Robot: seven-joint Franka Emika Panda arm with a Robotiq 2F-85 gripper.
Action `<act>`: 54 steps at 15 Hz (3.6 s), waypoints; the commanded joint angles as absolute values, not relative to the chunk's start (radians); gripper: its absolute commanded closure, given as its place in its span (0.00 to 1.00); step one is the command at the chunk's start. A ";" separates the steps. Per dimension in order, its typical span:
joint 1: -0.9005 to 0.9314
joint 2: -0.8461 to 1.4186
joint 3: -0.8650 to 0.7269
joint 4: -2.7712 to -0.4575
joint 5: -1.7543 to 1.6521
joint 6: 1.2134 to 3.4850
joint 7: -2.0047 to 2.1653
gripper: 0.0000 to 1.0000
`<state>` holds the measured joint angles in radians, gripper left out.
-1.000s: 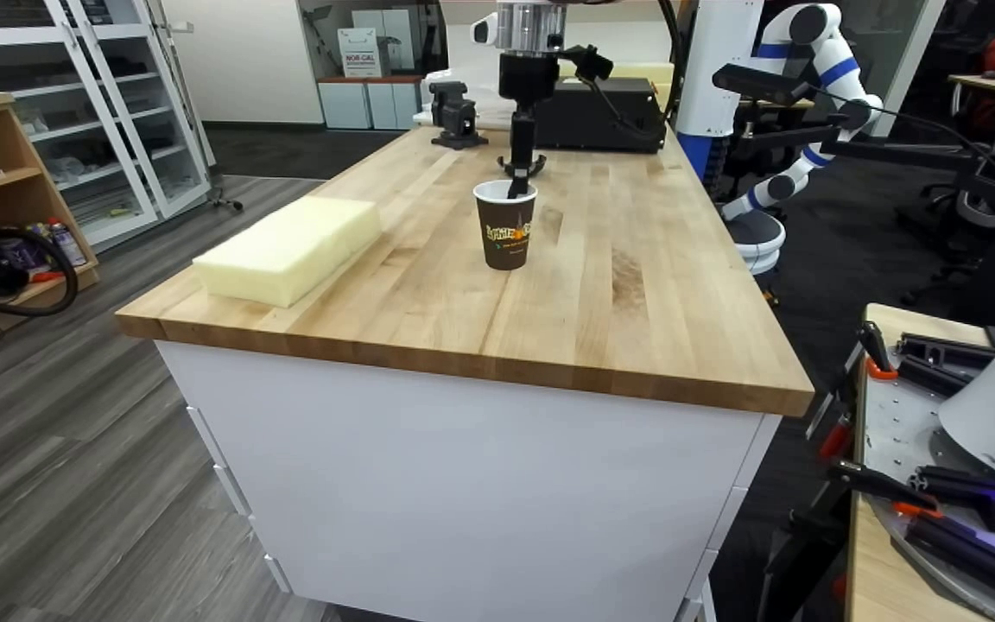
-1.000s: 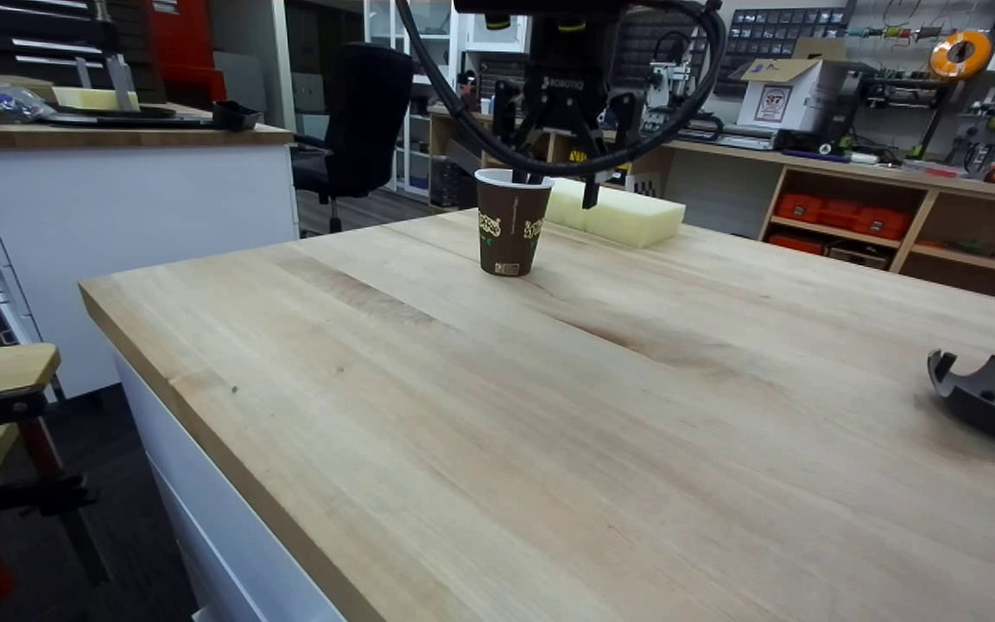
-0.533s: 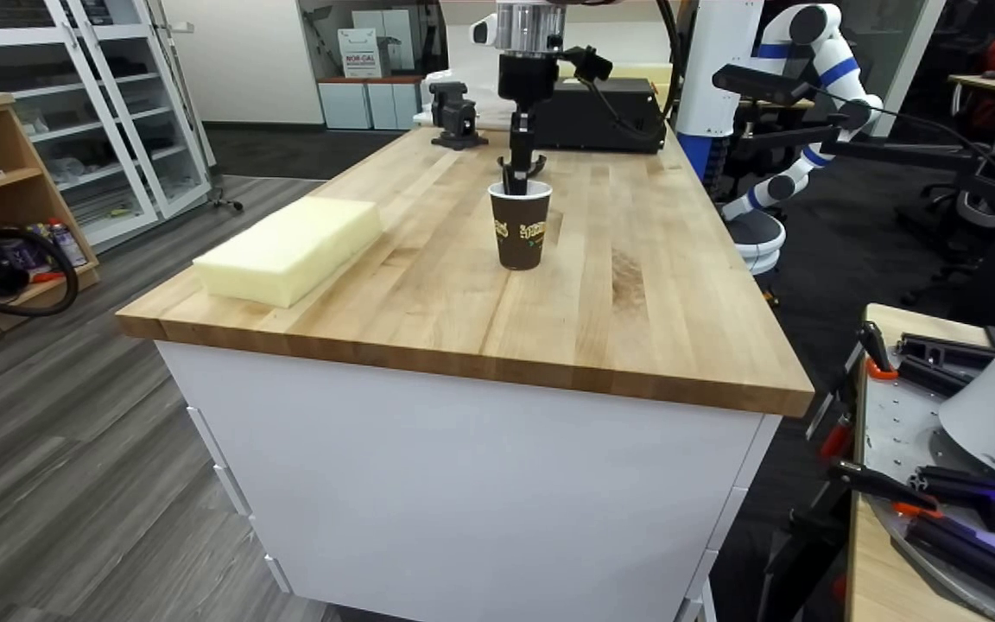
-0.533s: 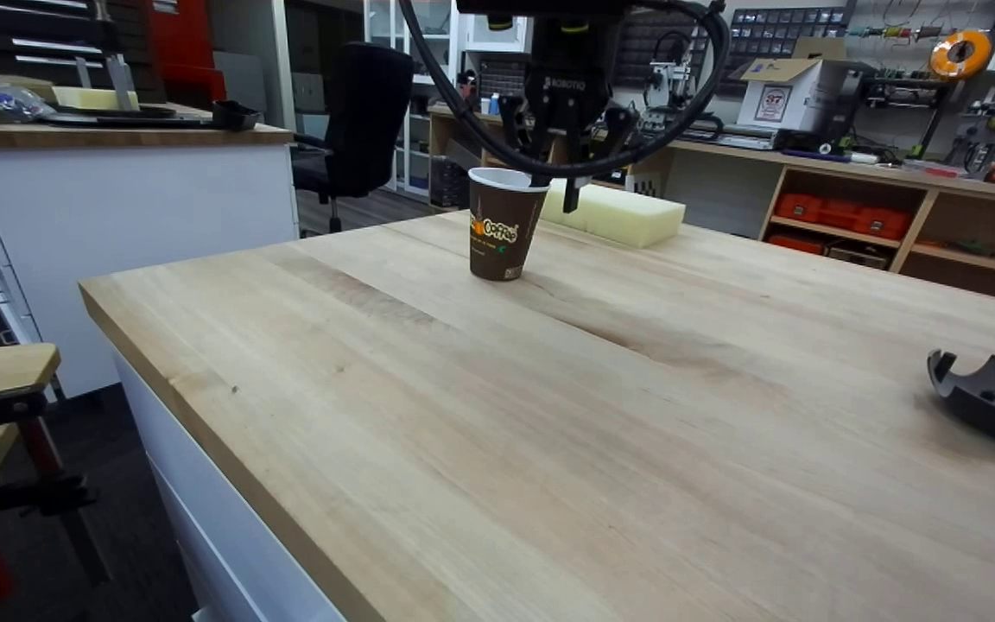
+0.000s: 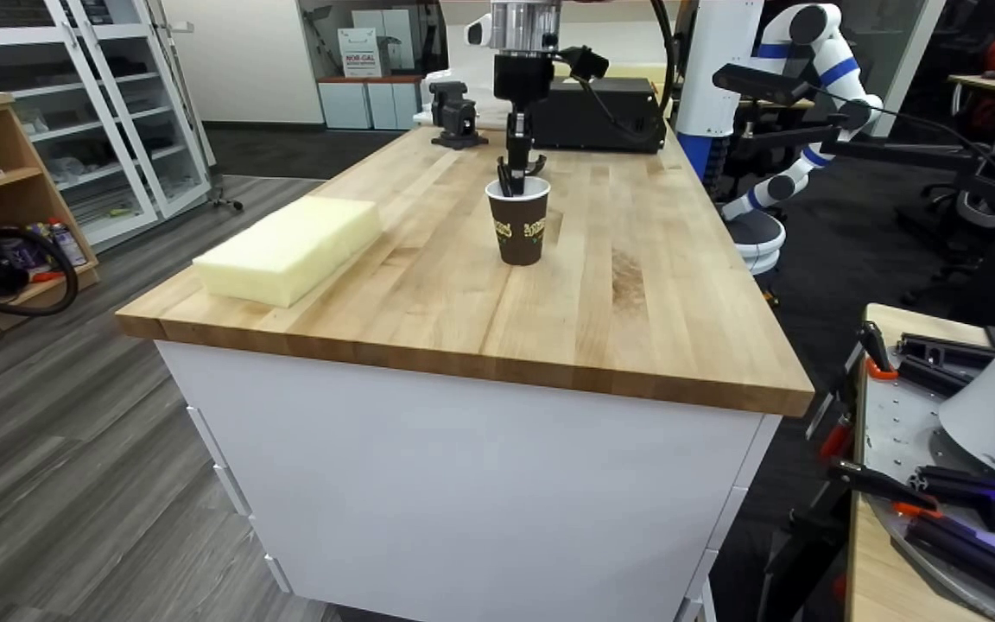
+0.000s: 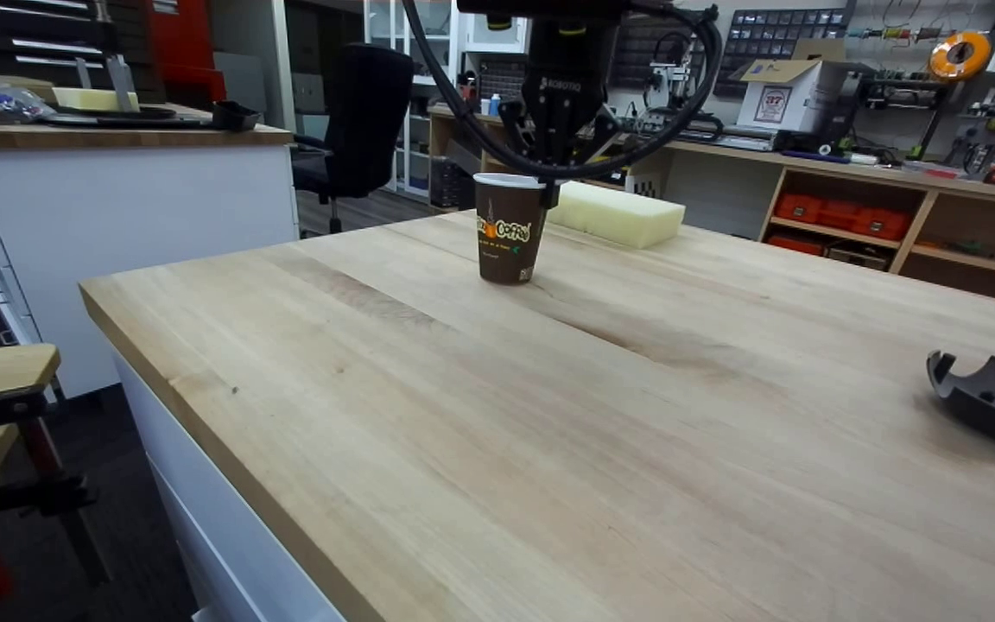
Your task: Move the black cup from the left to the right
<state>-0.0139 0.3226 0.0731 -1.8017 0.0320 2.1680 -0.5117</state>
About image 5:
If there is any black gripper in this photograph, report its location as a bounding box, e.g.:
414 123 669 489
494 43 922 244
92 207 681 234
490 52 555 199

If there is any brown paper coffee cup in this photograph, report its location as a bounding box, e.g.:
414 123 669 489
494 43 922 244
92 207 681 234
483 174 555 269

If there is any dark grey bench vise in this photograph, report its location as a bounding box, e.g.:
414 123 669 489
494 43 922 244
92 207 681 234
425 77 490 154

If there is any black control box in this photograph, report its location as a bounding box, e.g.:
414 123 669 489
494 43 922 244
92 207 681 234
523 73 669 157

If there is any white low cabinet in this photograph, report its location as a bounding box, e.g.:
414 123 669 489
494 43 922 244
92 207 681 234
314 77 423 136

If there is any white cardboard box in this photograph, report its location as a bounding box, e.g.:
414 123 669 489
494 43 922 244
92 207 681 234
337 21 388 85

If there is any pale yellow foam block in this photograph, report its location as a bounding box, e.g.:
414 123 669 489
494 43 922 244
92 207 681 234
190 193 385 310

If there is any white and blue humanoid robot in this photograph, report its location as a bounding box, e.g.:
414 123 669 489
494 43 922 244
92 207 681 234
707 0 889 280

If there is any white table base cabinet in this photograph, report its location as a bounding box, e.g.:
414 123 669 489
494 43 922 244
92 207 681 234
155 337 783 622

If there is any black and orange clamp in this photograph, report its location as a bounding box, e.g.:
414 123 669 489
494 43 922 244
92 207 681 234
856 317 907 389

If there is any white glass door cabinet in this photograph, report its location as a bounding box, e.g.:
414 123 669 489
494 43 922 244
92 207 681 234
0 0 219 252

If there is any small wooden side table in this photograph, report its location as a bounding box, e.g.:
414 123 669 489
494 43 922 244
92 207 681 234
842 298 995 622

